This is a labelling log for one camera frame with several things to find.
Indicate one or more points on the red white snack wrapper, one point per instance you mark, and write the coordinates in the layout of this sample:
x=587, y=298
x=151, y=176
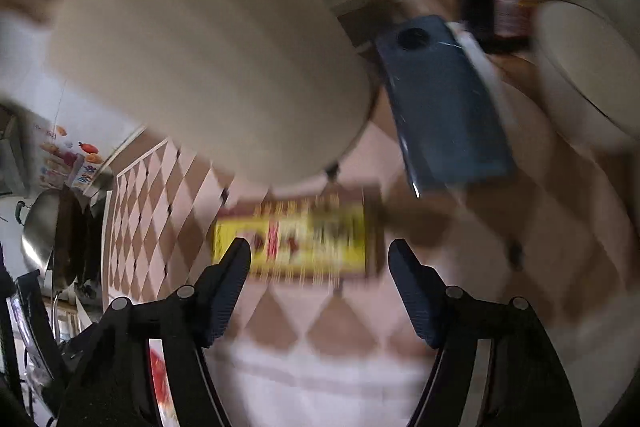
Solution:
x=163, y=397

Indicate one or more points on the white ceramic bowl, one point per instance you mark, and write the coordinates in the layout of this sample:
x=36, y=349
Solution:
x=589, y=77

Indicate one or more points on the steel cooking pot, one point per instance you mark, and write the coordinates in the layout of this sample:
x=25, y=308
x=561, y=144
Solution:
x=39, y=222

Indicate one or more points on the checkered pink brown tablecloth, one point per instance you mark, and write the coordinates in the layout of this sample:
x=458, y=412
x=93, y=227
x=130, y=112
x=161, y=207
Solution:
x=346, y=354

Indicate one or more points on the cream ribbed utensil holder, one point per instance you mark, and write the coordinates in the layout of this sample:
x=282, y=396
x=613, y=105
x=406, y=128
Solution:
x=271, y=90

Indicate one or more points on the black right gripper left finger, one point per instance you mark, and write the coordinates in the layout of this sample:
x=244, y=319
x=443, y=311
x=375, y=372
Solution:
x=217, y=290

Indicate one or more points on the yellow red spice box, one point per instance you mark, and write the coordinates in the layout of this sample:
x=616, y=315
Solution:
x=332, y=236

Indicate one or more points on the white paper strip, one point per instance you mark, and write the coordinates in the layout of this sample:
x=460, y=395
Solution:
x=490, y=74

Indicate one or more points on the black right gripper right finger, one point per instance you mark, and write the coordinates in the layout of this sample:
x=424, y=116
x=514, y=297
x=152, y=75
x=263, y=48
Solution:
x=421, y=290

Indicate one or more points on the dark blue smartphone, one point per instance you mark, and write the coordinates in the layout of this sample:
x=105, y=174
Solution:
x=449, y=131

